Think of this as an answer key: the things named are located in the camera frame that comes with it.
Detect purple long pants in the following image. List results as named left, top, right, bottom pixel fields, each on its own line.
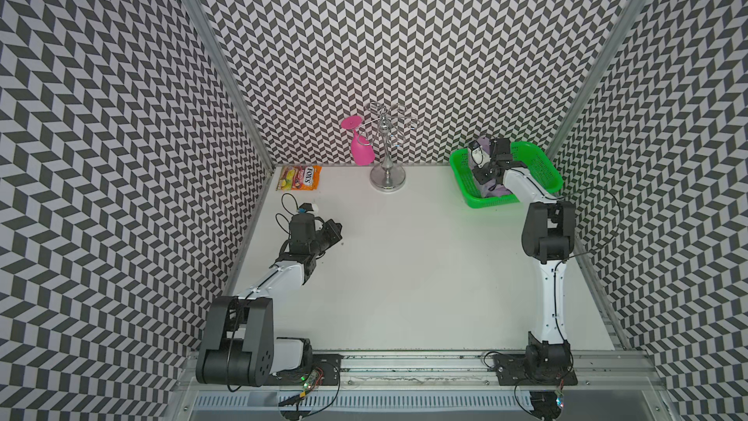
left=469, top=136, right=513, bottom=198

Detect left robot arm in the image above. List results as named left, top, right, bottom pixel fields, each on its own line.
left=195, top=212, right=343, bottom=387

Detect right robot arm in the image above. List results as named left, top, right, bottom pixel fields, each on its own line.
left=469, top=136, right=576, bottom=382

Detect green plastic basket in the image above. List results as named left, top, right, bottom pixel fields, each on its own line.
left=449, top=142, right=564, bottom=209

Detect orange candy bag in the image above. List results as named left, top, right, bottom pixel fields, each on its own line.
left=276, top=165, right=323, bottom=191

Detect chrome cup holder stand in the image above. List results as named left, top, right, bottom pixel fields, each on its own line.
left=368, top=103, right=419, bottom=193

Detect pink plastic goblet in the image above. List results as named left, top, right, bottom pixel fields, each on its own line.
left=341, top=115, right=376, bottom=166

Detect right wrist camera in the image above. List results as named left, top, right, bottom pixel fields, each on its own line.
left=469, top=140, right=489, bottom=168

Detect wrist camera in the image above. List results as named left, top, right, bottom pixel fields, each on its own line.
left=469, top=140, right=489, bottom=168
left=297, top=202, right=319, bottom=216

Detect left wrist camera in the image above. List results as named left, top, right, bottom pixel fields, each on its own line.
left=297, top=202, right=319, bottom=216

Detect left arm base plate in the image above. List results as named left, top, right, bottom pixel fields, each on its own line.
left=266, top=353, right=342, bottom=388

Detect aluminium front rail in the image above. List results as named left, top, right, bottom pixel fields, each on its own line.
left=174, top=350, right=667, bottom=393

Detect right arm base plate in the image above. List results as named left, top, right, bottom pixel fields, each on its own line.
left=491, top=353, right=579, bottom=388

